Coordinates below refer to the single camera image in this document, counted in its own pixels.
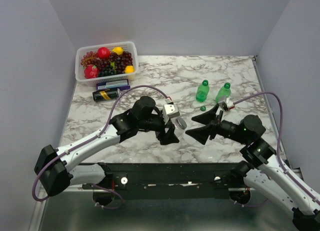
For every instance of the black grape bunch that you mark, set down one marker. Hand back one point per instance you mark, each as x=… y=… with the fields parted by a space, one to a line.
x=107 y=71

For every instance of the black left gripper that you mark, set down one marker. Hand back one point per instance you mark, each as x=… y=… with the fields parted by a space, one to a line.
x=169 y=138

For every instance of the black base frame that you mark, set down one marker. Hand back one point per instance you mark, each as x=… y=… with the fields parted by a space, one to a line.
x=167 y=181

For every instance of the yellow lemon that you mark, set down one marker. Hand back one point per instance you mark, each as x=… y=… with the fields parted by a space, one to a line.
x=129 y=69
x=118 y=50

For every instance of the red grape bunch left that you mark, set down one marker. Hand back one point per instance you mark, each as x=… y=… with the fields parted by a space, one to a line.
x=89 y=58

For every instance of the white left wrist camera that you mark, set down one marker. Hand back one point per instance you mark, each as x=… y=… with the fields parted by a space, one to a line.
x=170 y=111

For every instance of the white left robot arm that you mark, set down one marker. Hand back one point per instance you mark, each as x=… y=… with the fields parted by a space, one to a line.
x=56 y=168

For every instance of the pink dragon fruit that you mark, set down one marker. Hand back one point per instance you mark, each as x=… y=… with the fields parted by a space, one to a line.
x=91 y=72

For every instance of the yellow lemon front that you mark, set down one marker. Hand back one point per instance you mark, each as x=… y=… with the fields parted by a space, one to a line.
x=129 y=69

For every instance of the clear glass jar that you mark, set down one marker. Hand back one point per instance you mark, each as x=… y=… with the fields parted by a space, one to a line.
x=180 y=126

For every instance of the red apple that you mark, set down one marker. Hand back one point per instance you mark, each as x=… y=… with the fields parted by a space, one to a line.
x=103 y=53

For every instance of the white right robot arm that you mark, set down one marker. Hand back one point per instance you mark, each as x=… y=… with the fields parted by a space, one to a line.
x=262 y=169

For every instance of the white plastic basket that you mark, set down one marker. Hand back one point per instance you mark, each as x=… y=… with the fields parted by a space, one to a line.
x=79 y=70

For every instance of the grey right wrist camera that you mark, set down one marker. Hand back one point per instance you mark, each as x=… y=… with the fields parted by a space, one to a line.
x=225 y=103

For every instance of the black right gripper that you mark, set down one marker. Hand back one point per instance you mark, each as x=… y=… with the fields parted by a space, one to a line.
x=201 y=133

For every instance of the purple flat box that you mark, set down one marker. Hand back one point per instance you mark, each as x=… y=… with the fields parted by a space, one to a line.
x=122 y=85

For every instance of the green bottle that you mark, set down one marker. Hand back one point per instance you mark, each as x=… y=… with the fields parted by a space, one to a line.
x=224 y=91
x=202 y=91

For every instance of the black drink can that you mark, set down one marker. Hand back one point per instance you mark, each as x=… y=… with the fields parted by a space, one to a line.
x=106 y=94

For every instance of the yellow lemon back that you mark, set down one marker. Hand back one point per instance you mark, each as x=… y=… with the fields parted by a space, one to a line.
x=118 y=50

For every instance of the dark red grape bunch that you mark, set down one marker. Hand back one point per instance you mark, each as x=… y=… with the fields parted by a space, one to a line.
x=119 y=62

